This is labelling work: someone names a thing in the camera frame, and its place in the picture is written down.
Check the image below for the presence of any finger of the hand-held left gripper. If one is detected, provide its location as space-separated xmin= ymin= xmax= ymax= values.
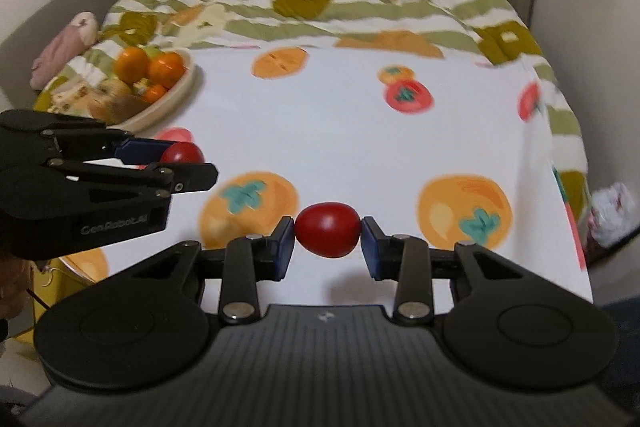
xmin=42 ymin=127 xmax=173 ymax=168
xmin=47 ymin=159 xmax=219 ymax=208

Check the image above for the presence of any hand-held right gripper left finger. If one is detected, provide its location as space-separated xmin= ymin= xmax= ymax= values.
xmin=120 ymin=216 xmax=296 ymax=325

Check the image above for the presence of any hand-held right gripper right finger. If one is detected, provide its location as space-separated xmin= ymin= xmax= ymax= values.
xmin=361 ymin=216 xmax=531 ymax=325

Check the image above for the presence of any red cherry tomato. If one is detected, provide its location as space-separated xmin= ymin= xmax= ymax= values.
xmin=294 ymin=202 xmax=362 ymax=259
xmin=160 ymin=142 xmax=206 ymax=165

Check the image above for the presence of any brown kiwi with sticker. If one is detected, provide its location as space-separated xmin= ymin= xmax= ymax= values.
xmin=107 ymin=96 xmax=152 ymax=124

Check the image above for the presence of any cream ceramic bowl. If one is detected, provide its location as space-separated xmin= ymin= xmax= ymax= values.
xmin=47 ymin=47 xmax=198 ymax=134

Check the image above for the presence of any small orange kumquat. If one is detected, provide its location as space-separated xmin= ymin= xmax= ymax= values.
xmin=140 ymin=84 xmax=168 ymax=104

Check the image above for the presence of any large orange mandarin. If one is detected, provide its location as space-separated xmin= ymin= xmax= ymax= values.
xmin=147 ymin=52 xmax=186 ymax=89

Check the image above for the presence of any yellow box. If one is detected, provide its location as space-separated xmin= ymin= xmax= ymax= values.
xmin=30 ymin=257 xmax=96 ymax=338

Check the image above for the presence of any white fruit-print cloth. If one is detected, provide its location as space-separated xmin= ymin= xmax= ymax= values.
xmin=60 ymin=44 xmax=596 ymax=303

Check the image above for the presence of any pink plush toy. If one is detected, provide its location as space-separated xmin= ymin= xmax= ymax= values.
xmin=30 ymin=12 xmax=99 ymax=88

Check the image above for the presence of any striped printed blanket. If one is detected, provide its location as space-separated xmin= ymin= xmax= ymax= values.
xmin=35 ymin=0 xmax=588 ymax=228

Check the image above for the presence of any white plastic bag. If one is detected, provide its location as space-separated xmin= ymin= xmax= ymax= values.
xmin=587 ymin=183 xmax=640 ymax=250

